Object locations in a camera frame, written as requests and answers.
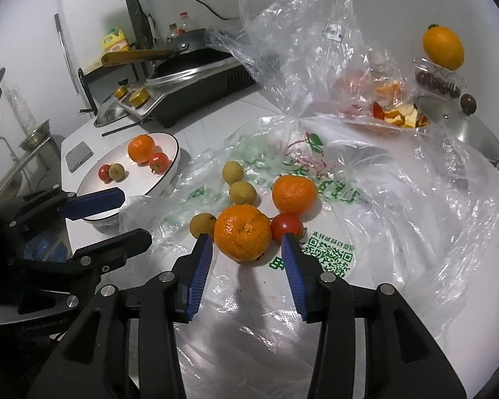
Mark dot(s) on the steel faucet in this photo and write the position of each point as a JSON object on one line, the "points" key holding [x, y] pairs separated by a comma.
{"points": [[6, 145]]}

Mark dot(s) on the grey smartphone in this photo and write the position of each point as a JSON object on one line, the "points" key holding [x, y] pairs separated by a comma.
{"points": [[79, 156]]}

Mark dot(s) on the grey vertical bar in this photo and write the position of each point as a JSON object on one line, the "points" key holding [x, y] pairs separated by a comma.
{"points": [[64, 54]]}

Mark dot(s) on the black folded umbrella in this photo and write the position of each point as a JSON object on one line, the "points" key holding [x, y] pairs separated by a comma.
{"points": [[144, 18]]}

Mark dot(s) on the large orange with stem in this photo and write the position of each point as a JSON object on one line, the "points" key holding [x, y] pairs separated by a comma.
{"points": [[443, 48]]}

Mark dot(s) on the steel bowl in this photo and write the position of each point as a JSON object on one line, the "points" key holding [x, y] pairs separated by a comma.
{"points": [[35, 135]]}

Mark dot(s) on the orange peel pile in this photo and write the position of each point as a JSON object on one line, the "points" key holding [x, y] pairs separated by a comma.
{"points": [[399, 114]]}

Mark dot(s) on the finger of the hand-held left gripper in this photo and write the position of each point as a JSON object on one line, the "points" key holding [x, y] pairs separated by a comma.
{"points": [[120, 245], [99, 200]]}

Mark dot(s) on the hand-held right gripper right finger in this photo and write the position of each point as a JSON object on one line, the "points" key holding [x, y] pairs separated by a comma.
{"points": [[293, 274]]}

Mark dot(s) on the steel saucepan lid brown knob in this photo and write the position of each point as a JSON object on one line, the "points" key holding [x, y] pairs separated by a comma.
{"points": [[461, 126]]}

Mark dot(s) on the steel lid with black knob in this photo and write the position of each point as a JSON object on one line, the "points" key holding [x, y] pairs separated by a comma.
{"points": [[108, 110]]}

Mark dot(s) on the yellow detergent bottle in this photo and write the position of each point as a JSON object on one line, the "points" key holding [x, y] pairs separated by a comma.
{"points": [[115, 41]]}

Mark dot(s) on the red cherry tomato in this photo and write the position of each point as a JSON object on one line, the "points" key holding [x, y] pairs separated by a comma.
{"points": [[377, 110]]}

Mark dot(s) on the mandarin orange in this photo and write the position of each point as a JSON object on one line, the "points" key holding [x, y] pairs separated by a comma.
{"points": [[141, 148], [294, 193], [242, 232]]}

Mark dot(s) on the clear plastic box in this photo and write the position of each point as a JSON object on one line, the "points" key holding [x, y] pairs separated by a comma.
{"points": [[436, 82]]}

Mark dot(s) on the flat clear plastic bag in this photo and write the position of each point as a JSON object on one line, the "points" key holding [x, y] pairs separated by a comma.
{"points": [[378, 224]]}

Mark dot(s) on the white plate with dark rim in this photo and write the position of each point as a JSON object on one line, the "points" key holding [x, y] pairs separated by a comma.
{"points": [[141, 178]]}

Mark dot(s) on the black metal rack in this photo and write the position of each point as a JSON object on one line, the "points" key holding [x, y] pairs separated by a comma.
{"points": [[87, 91]]}

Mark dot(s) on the black chopstick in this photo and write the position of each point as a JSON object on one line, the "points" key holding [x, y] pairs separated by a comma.
{"points": [[122, 128]]}

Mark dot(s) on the partly peeled mandarin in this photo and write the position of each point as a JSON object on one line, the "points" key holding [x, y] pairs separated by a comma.
{"points": [[389, 89]]}

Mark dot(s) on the steel induction cooker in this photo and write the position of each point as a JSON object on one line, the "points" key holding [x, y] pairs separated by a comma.
{"points": [[199, 85]]}

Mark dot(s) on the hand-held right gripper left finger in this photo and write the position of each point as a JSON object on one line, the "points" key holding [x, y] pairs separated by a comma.
{"points": [[197, 274]]}

